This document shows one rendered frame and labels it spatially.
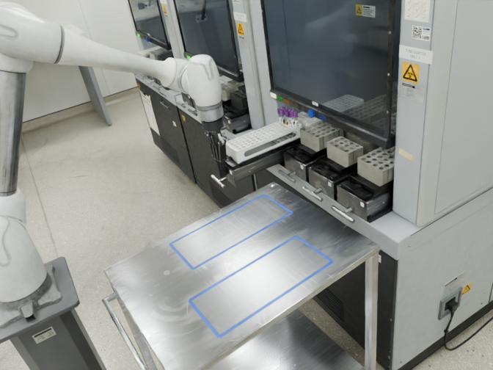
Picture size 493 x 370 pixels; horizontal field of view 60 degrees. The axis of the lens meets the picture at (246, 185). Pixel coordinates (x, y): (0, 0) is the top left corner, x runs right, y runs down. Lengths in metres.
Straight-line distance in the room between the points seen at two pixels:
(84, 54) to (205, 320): 0.76
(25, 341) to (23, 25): 0.88
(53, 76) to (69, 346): 3.72
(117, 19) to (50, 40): 3.77
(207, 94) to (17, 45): 0.56
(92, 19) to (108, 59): 3.63
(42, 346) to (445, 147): 1.30
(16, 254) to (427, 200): 1.15
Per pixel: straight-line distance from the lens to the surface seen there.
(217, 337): 1.00
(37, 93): 4.97
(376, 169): 1.36
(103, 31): 4.97
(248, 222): 1.27
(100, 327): 2.31
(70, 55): 1.26
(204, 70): 1.42
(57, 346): 1.54
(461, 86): 1.23
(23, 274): 1.38
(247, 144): 1.60
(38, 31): 1.23
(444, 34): 1.12
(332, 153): 1.51
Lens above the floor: 1.59
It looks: 32 degrees down
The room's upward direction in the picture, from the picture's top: 10 degrees counter-clockwise
